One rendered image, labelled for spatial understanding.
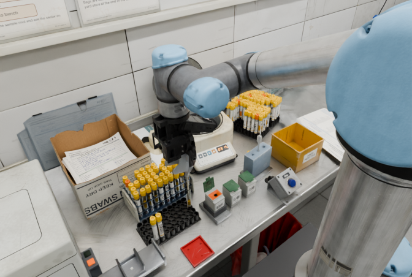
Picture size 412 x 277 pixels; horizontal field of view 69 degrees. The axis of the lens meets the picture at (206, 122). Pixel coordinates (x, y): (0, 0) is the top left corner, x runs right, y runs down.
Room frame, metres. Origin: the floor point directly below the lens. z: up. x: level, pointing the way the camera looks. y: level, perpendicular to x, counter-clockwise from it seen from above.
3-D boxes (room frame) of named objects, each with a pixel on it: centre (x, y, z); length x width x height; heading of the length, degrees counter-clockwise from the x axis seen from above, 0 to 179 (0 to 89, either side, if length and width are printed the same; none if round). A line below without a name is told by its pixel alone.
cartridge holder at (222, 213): (0.61, -0.02, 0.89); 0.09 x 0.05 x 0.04; 38
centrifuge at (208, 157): (0.93, 0.03, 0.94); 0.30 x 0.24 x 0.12; 27
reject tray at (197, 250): (0.47, 0.03, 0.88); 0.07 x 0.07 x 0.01; 36
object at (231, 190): (0.65, -0.08, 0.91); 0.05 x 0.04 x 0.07; 36
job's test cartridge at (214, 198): (0.61, -0.02, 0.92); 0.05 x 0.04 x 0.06; 38
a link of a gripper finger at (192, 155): (0.59, 0.05, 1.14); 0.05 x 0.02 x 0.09; 36
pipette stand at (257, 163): (0.77, -0.18, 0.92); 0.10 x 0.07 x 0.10; 132
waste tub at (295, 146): (0.85, -0.33, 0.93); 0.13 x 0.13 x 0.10; 33
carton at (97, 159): (0.77, 0.36, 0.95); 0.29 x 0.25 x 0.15; 36
